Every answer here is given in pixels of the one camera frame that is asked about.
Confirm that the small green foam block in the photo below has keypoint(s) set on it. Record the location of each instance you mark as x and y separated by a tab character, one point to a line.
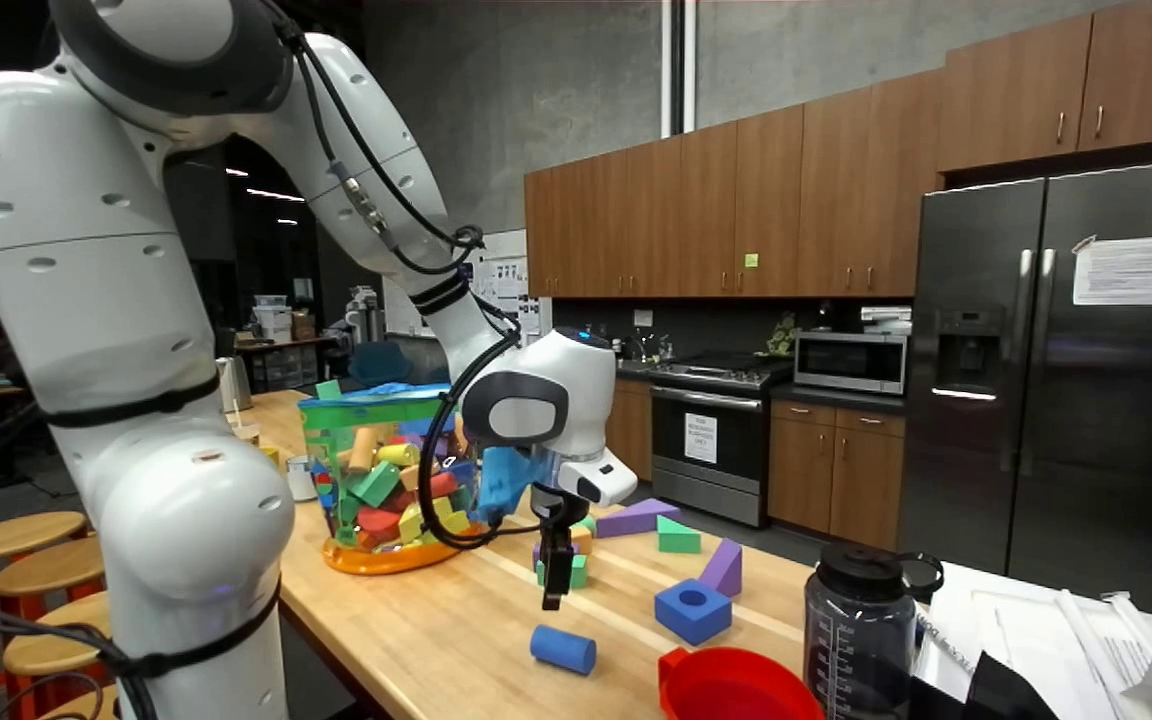
578	571

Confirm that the wooden cabinets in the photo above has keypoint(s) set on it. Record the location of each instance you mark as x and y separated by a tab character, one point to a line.
832	464
823	196

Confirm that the black kitchen stove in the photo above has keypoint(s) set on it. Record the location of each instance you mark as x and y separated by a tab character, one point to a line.
709	434

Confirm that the red plastic bowl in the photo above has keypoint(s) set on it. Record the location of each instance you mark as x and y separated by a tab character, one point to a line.
729	686

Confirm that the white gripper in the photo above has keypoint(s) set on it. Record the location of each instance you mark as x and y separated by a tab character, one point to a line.
506	475

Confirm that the upper wooden cabinets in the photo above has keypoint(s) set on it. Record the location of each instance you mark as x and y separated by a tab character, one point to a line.
823	196

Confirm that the orange tray under bag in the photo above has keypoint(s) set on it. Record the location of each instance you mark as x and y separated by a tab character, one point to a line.
385	556

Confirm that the blue cylinder foam toy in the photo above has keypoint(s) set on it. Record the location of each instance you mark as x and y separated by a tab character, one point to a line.
562	649

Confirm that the stainless steel refrigerator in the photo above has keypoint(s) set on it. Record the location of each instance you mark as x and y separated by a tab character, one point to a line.
1031	383

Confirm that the lower wooden cabinets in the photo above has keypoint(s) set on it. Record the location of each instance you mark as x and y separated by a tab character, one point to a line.
832	464

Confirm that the purple flat foam block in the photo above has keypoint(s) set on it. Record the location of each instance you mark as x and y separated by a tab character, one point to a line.
634	518

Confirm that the dark water bottle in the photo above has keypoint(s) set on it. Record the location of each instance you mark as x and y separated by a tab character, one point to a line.
862	629

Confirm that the wooden stool stack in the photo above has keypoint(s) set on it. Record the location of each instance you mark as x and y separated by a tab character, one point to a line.
44	554

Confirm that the microwave oven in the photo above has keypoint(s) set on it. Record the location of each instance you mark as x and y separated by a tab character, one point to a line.
854	363

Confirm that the blue square block with hole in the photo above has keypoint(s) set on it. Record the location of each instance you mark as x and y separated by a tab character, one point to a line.
693	611

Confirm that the stack of white papers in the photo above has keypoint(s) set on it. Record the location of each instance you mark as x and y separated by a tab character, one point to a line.
1072	654

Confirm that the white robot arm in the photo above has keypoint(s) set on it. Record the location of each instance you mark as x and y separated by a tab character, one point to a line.
103	308

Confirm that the mesh bag of foam blocks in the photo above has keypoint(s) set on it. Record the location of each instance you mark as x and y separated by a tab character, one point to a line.
374	454

